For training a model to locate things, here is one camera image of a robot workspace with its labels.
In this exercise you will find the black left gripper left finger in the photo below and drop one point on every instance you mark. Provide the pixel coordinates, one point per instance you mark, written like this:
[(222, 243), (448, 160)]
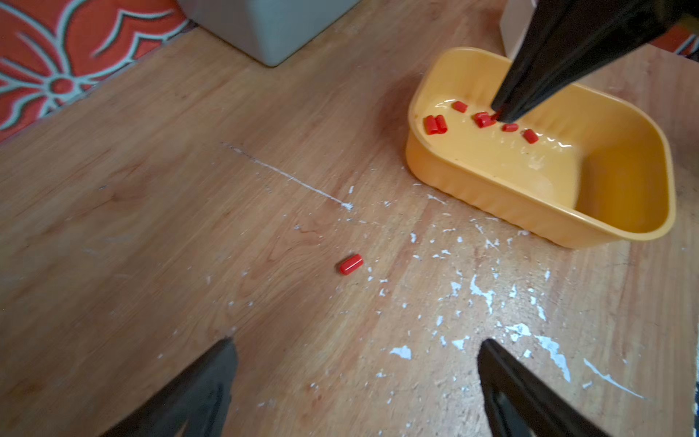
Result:
[(195, 403)]

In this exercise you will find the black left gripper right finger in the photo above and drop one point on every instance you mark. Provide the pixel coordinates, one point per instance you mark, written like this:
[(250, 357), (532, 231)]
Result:
[(518, 403)]

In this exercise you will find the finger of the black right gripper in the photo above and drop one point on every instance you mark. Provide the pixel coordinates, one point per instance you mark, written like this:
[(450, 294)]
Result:
[(567, 40)]

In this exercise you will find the red screw protection sleeve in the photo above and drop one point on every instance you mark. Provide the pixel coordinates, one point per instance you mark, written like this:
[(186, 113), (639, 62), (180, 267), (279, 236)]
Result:
[(459, 106), (510, 127), (484, 119), (351, 264), (441, 124), (530, 136), (430, 125)]

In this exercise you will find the small white plastic box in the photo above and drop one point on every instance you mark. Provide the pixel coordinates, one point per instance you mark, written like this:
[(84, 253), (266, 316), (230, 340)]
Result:
[(516, 18)]

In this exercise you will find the grey plastic storage box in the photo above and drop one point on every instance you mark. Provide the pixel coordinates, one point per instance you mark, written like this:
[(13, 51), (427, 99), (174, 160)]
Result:
[(270, 31)]

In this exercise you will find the yellow plastic tray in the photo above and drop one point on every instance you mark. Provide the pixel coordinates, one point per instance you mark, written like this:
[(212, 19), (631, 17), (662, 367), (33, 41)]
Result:
[(601, 171)]

